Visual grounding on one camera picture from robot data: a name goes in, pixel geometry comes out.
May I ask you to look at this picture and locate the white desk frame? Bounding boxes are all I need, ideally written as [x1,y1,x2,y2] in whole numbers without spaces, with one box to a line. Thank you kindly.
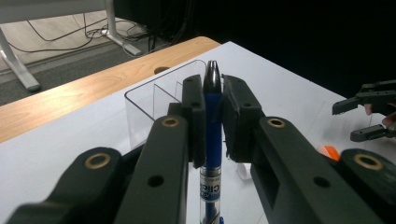
[0,0,143,93]

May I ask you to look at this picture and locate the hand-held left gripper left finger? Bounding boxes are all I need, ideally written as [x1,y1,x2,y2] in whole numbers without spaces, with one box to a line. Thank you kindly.
[167,74,207,169]

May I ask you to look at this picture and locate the black floor cables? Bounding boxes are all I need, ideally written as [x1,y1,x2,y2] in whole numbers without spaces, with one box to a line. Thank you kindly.
[8,12,150,54]

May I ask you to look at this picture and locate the clear plastic organizer box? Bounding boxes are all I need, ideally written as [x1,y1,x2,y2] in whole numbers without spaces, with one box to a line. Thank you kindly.
[124,59,208,151]

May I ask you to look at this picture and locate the orange highlighter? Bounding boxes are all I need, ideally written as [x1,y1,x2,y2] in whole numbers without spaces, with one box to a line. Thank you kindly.
[317,145,341,162]

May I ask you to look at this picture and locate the white board sheet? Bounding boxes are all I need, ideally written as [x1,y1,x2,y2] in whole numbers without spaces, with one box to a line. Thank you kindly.
[0,41,396,224]

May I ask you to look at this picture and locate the wooden table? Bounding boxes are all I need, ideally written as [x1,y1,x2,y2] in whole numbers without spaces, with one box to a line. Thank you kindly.
[0,35,221,144]

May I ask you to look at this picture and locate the blue pen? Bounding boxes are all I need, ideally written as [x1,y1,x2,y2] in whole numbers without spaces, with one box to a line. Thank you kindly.
[199,60,226,224]

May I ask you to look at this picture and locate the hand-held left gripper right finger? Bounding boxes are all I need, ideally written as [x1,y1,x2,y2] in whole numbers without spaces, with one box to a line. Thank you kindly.
[221,74,265,163]

